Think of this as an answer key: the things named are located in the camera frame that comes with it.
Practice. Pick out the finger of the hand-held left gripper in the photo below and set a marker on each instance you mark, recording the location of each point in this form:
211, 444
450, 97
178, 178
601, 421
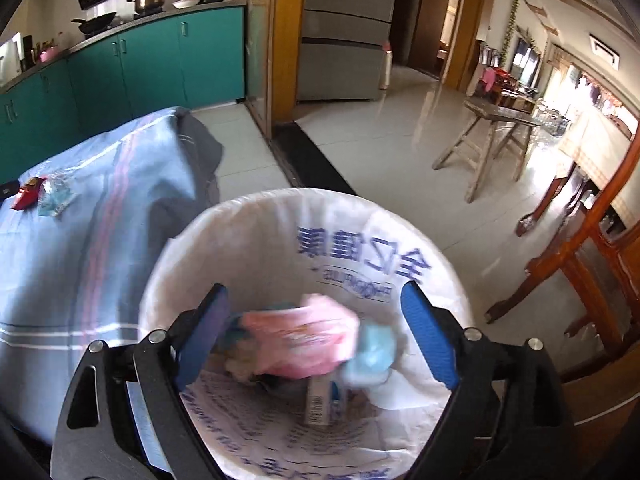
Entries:
7, 190

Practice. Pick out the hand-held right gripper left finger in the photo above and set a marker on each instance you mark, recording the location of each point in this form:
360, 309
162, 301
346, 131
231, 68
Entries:
200, 345

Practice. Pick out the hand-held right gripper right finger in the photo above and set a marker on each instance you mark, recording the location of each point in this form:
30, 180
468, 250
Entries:
425, 335

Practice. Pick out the light blue plastic bag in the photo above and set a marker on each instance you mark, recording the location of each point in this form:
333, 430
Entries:
370, 355

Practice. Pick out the white tissue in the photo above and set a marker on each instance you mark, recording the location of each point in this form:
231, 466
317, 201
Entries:
395, 395

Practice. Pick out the pink plastic bag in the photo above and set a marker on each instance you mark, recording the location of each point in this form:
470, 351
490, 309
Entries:
300, 335

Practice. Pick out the white blue medicine box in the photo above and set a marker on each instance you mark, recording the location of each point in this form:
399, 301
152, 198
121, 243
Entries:
325, 400

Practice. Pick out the bin with white bag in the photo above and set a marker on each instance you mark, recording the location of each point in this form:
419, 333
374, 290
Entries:
280, 220

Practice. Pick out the red snack wrapper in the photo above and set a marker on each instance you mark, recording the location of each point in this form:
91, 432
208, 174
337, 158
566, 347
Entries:
25, 197

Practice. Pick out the clear plastic wrapper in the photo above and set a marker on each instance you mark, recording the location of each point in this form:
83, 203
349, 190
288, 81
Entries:
55, 195

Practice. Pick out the blue striped tablecloth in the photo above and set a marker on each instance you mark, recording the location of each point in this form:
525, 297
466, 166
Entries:
75, 260

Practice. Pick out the pink kettle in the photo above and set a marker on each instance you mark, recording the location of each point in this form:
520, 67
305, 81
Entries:
49, 54

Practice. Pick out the black wok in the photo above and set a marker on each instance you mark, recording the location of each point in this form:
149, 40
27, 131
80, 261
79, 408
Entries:
95, 22

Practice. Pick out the teal kitchen cabinet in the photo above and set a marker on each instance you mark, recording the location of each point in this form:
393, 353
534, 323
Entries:
150, 60

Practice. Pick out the wooden bench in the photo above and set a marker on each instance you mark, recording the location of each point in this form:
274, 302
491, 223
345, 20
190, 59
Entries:
500, 112

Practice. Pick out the wooden dining table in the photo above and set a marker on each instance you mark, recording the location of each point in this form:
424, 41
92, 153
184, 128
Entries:
595, 160

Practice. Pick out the white bowl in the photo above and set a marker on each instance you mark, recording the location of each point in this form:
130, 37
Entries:
186, 3

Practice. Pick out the flat television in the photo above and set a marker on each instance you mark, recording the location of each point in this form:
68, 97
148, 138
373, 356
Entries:
526, 62

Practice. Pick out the wooden framed glass door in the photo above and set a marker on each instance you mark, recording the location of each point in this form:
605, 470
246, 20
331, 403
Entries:
280, 45

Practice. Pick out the brown wooden door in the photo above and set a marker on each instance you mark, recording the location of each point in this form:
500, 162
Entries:
430, 25

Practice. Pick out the grey refrigerator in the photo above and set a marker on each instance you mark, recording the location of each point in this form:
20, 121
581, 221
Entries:
345, 35

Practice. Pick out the green wall garland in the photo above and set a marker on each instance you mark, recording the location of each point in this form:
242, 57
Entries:
510, 25

